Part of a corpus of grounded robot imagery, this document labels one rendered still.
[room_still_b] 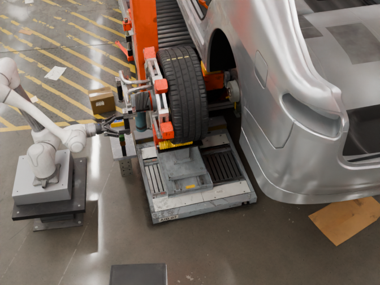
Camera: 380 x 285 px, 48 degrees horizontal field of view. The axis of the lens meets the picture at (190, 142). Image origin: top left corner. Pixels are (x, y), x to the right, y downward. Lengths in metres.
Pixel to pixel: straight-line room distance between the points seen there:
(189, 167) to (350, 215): 1.30
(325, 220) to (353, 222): 0.21
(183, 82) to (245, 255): 1.33
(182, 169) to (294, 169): 1.32
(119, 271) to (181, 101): 1.12
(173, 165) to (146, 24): 1.10
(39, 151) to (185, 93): 1.06
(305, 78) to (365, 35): 1.60
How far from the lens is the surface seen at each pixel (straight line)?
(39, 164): 3.07
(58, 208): 3.20
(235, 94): 3.02
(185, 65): 2.79
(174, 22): 4.99
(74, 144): 2.67
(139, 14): 3.07
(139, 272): 2.79
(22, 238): 3.51
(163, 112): 2.75
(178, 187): 3.34
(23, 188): 3.25
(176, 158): 3.43
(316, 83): 1.97
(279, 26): 2.19
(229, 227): 3.35
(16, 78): 2.94
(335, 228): 3.50
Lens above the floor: 2.81
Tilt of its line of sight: 46 degrees down
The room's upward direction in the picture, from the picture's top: straight up
